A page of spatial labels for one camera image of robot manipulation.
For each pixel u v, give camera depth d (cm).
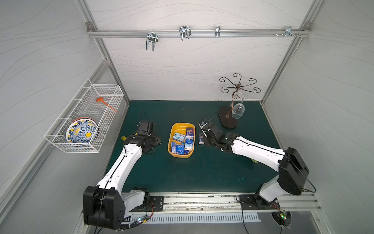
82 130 62
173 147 89
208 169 88
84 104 70
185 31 77
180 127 102
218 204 75
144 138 56
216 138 63
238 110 87
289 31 77
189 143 91
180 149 88
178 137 96
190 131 96
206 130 63
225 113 110
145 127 64
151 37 78
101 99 79
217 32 78
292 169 45
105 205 38
